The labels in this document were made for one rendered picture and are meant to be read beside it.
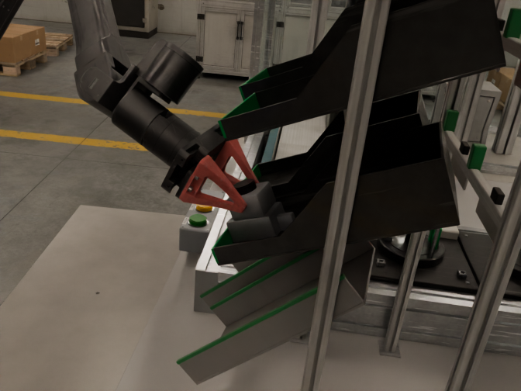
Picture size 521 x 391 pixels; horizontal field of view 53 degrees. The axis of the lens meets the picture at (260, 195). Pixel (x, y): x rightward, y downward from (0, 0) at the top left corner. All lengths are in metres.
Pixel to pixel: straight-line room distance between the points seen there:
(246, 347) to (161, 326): 0.39
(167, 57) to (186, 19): 8.49
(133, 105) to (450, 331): 0.74
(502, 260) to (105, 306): 0.78
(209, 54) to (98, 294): 5.35
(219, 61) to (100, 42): 5.60
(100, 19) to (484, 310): 0.62
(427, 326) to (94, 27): 0.79
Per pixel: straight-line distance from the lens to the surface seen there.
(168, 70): 0.67
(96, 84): 0.72
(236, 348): 0.71
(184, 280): 1.18
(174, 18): 9.21
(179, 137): 0.65
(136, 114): 0.67
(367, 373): 1.02
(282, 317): 0.65
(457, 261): 1.20
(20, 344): 1.07
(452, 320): 1.10
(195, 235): 1.17
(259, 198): 0.64
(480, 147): 0.70
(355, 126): 0.50
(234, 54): 6.31
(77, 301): 1.14
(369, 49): 0.49
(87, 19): 0.83
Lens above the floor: 1.55
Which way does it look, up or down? 26 degrees down
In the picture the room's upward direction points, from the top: 6 degrees clockwise
